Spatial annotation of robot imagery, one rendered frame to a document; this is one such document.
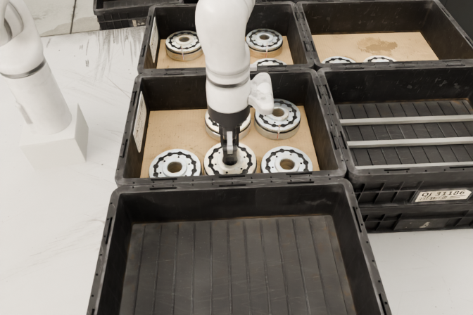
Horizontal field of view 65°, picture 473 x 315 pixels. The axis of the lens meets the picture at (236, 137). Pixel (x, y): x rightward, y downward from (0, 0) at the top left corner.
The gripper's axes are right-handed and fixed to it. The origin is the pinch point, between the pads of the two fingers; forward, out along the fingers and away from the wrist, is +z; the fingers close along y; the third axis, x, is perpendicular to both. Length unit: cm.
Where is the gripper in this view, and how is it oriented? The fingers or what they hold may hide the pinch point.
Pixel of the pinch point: (229, 150)
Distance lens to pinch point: 74.8
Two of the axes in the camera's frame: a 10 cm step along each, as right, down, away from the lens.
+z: 0.0, 6.7, 7.5
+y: 0.3, 7.5, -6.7
